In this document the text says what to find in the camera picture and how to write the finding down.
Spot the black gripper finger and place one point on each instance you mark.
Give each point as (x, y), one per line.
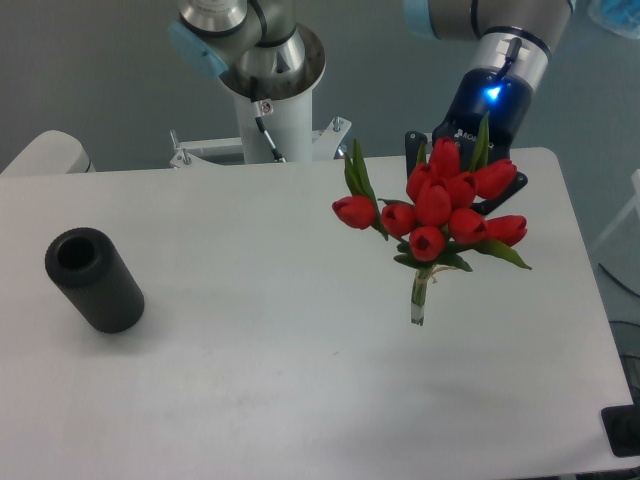
(486, 207)
(413, 141)

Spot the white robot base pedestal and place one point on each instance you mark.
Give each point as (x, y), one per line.
(272, 90)

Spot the black ribbed cylindrical vase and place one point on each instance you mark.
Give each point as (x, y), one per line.
(87, 268)

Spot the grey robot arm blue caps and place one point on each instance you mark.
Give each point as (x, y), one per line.
(514, 38)

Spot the white frame at right edge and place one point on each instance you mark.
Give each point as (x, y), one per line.
(631, 206)

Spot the red tulip bouquet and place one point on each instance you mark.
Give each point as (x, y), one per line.
(437, 222)

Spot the white rounded object behind table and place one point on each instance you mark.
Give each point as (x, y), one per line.
(51, 153)

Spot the black device at table corner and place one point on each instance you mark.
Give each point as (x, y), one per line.
(621, 424)

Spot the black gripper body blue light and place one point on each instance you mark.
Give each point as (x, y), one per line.
(506, 100)

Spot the blue plastic bag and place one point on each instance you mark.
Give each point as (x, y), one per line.
(617, 16)

